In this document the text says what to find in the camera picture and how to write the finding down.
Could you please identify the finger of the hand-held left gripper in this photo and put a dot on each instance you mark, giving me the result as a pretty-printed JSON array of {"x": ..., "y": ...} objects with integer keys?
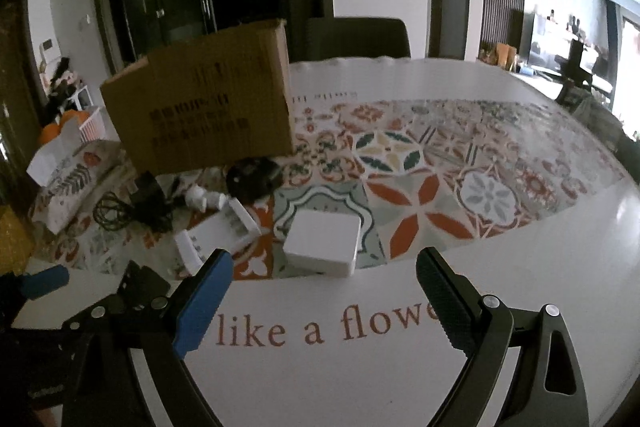
[
  {"x": 142, "y": 282},
  {"x": 45, "y": 282}
]

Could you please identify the white plastic case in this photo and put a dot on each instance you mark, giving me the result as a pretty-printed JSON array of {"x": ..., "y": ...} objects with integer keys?
[{"x": 220, "y": 232}]

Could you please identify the small white adapter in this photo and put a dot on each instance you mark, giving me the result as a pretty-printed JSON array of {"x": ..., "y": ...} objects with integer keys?
[{"x": 202, "y": 198}]

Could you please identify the brown paper bag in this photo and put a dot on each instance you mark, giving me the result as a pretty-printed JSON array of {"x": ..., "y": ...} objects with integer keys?
[{"x": 505, "y": 56}]

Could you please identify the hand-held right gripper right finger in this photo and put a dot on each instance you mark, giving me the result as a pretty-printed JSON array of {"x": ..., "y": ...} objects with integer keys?
[{"x": 442, "y": 302}]

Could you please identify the floral tissue box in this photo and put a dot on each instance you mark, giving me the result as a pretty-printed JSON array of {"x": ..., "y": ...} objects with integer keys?
[{"x": 70, "y": 187}]

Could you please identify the pile of oranges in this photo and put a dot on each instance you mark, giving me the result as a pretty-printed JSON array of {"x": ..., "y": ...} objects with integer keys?
[{"x": 52, "y": 131}]

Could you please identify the white sideboard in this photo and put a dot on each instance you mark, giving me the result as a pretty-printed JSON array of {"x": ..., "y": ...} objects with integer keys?
[{"x": 537, "y": 69}]

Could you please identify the white square box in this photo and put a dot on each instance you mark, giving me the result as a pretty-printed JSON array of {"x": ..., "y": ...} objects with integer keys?
[{"x": 322, "y": 239}]

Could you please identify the white ribbed basket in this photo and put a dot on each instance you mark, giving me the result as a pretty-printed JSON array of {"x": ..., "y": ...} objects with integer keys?
[{"x": 90, "y": 124}]

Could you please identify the brown cardboard box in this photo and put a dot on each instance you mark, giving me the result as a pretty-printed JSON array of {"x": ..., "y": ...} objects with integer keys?
[{"x": 200, "y": 107}]

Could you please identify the dark dining chair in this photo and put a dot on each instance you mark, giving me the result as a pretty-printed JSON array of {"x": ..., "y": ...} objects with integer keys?
[{"x": 357, "y": 38}]

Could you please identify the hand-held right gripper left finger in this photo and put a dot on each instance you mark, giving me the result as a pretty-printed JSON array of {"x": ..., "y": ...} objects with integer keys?
[{"x": 200, "y": 307}]

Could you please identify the black round device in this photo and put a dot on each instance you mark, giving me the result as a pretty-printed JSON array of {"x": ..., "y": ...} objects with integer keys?
[{"x": 252, "y": 179}]

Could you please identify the white shelf unit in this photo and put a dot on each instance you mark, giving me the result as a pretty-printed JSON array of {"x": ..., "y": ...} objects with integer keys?
[{"x": 82, "y": 97}]

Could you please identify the dark clutter heap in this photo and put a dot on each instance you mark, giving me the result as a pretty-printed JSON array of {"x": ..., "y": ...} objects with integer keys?
[{"x": 62, "y": 79}]

